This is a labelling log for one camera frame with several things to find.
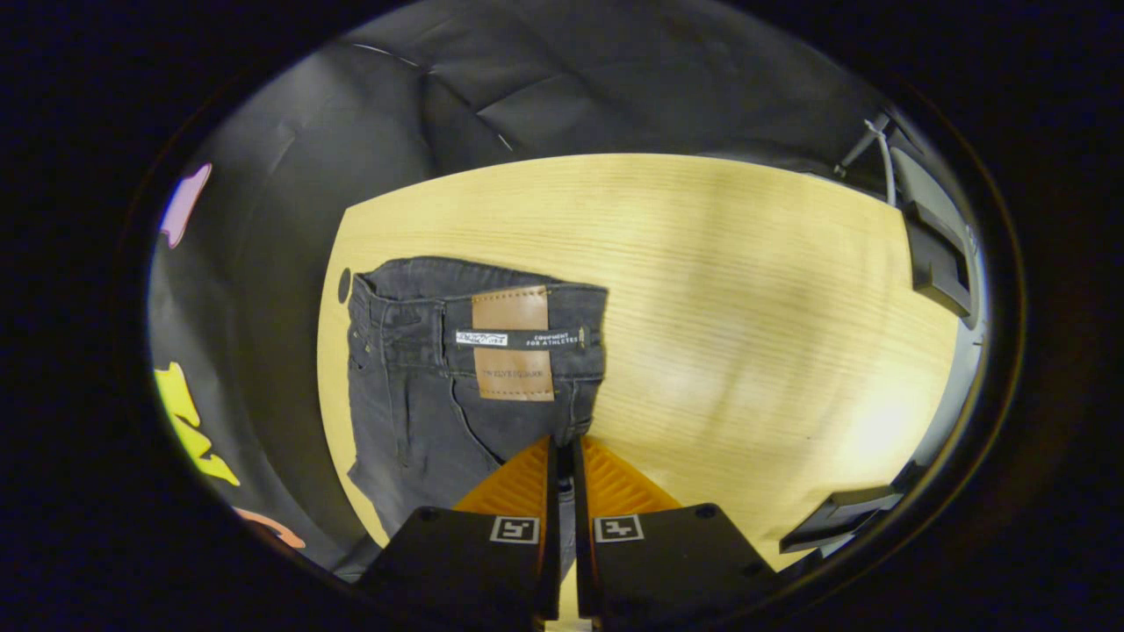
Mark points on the black rectangular block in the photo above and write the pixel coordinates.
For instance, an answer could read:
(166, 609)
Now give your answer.
(843, 518)
(938, 259)

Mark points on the black backdrop cloth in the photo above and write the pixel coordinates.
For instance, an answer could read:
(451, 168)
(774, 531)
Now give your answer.
(307, 175)

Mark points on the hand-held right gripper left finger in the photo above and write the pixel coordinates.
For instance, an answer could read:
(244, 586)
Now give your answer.
(474, 562)

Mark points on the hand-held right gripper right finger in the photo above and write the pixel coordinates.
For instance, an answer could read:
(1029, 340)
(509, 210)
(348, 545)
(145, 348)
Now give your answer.
(667, 562)

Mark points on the dark grey jeans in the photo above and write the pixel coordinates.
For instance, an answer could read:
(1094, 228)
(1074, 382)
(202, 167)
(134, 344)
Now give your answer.
(413, 412)

